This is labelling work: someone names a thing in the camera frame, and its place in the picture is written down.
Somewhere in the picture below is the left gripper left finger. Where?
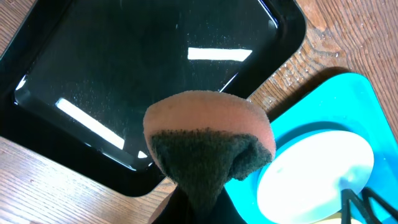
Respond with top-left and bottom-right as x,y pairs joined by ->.
151,186 -> 197,224

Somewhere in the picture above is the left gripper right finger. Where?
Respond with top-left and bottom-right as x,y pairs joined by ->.
211,188 -> 246,224

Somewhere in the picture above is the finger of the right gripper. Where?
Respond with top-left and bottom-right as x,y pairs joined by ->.
362,187 -> 397,220
341,188 -> 377,224

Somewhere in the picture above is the light blue plate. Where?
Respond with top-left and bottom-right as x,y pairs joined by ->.
257,130 -> 374,223

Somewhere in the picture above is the black pink sponge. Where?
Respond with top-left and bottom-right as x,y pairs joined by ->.
143,91 -> 276,218

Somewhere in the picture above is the green rimmed yellow plate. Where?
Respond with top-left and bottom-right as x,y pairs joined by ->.
314,218 -> 362,224

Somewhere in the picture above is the teal plastic tray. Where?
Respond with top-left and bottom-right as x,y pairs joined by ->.
226,73 -> 397,223

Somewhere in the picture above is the black rectangular water tray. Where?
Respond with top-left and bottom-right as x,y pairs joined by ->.
1,0 -> 306,197

